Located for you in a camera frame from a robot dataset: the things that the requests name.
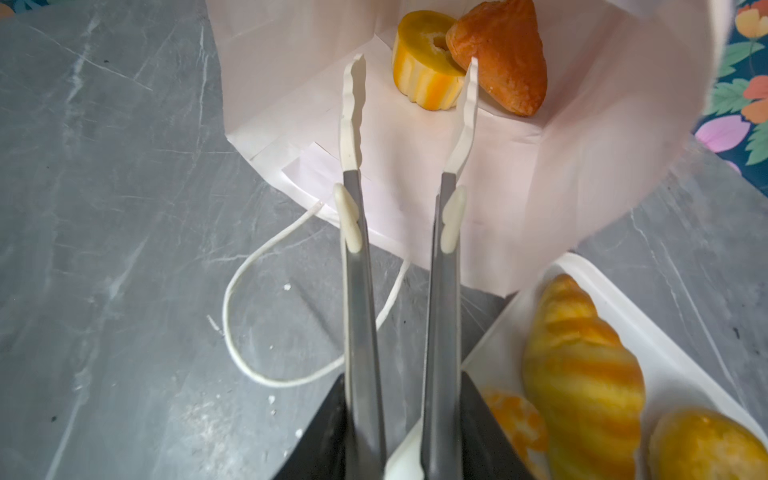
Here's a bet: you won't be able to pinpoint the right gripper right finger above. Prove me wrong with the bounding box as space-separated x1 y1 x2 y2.
460 372 534 480

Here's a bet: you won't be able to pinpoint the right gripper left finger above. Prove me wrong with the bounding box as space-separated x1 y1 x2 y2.
273 374 347 480

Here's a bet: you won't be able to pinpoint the metal tongs with cream tips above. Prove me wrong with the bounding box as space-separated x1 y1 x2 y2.
332 53 480 480

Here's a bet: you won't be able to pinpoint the yellow fake ring bread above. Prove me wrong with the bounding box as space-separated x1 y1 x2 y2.
481 389 549 479

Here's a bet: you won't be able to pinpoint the yellow fake croissant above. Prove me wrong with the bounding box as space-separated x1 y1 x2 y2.
522 274 646 479

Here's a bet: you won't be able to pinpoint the yellow fake bagel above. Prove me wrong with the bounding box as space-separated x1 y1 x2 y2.
647 408 767 479

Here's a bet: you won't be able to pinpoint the red white paper bag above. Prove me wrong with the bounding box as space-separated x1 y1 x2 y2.
207 1 734 296

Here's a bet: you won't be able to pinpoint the yellow fluted fake cake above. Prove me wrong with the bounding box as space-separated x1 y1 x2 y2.
392 10 465 111

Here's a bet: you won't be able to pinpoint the orange brown fake bread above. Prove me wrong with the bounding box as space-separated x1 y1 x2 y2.
446 0 548 117

